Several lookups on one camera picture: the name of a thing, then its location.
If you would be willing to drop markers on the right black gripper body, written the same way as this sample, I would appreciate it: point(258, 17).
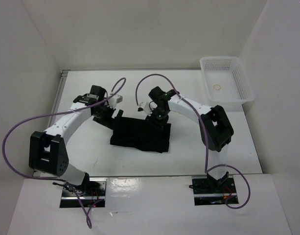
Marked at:
point(161, 115)

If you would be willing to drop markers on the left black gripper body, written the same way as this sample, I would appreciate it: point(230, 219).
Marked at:
point(104, 112)

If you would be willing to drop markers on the black skirt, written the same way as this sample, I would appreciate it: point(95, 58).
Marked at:
point(141, 135)

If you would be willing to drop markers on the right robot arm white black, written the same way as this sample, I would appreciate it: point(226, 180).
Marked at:
point(215, 127)

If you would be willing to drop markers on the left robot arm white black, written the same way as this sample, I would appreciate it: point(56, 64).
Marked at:
point(47, 150)

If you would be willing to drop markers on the white plastic perforated basket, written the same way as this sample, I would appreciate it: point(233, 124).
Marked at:
point(230, 74)

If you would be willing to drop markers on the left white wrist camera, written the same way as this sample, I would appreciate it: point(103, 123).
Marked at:
point(112, 102)

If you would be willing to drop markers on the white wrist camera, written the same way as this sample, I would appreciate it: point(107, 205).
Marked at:
point(146, 107)
point(112, 102)

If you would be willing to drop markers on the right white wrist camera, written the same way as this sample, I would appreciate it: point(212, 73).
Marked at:
point(146, 107)

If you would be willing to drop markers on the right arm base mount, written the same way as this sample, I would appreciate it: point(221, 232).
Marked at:
point(207, 192)

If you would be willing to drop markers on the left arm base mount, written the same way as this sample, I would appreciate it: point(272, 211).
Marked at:
point(95, 196)

